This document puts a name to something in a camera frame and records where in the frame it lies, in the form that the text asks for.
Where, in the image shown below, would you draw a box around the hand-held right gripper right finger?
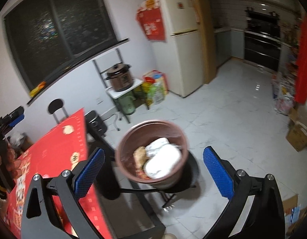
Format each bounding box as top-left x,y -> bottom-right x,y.
203,146 -> 286,239

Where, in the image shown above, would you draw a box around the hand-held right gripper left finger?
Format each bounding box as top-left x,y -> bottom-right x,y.
20,147 -> 105,239

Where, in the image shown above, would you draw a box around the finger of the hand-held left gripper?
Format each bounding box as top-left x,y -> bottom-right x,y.
4,106 -> 25,119
9,114 -> 25,128

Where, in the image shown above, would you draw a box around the white floral plastic package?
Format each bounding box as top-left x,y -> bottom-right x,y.
143,137 -> 182,180

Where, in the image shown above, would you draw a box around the brown plastic bucket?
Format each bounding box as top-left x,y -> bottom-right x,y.
115,120 -> 189,183

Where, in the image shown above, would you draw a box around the person's left hand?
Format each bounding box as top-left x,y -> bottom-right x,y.
5,142 -> 22,180

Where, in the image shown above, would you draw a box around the white plastic bag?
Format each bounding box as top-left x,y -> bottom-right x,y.
9,132 -> 27,147

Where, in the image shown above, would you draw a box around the black round stool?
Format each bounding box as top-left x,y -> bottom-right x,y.
119,152 -> 201,208

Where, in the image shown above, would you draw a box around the yellow packet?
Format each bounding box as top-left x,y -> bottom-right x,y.
29,82 -> 47,97

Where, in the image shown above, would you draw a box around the red printed tablecloth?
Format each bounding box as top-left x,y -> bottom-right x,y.
2,107 -> 113,239

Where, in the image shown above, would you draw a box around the black round-back chair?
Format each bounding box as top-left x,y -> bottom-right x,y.
48,99 -> 69,123

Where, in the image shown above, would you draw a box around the black round appliance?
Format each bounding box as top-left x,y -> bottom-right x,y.
84,110 -> 108,137

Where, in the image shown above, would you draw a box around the brown paper wrapper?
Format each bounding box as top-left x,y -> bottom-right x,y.
134,146 -> 149,177

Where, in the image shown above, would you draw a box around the green plastic jug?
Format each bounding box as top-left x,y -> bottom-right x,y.
116,95 -> 136,116

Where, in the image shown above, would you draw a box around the metal shelf rack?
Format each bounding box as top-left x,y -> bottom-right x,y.
92,47 -> 150,123

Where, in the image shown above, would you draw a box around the flat cardboard box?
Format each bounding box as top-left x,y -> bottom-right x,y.
283,194 -> 307,237

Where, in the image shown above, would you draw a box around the dark window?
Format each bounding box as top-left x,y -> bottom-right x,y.
3,0 -> 130,92

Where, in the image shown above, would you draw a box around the brown pressure cooker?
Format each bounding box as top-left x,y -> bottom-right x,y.
104,63 -> 134,92

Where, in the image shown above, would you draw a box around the colourful printed bags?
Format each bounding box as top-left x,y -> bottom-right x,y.
135,70 -> 169,106

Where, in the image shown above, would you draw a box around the pile of colourful goods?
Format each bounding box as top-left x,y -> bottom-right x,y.
271,22 -> 302,116

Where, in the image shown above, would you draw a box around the white refrigerator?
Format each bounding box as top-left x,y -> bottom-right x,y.
150,0 -> 205,99

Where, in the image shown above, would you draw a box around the grey kitchen cabinet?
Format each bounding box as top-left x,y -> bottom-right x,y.
214,27 -> 245,66

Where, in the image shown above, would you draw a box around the black built-in oven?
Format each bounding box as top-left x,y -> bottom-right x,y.
244,6 -> 283,71

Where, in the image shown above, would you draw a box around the red hanging cloth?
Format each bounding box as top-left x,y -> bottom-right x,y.
294,15 -> 307,104

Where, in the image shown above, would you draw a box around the red hanging bag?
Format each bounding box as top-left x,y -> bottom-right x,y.
136,0 -> 167,41

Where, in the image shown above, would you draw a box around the wooden door frame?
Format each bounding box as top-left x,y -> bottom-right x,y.
193,0 -> 216,85

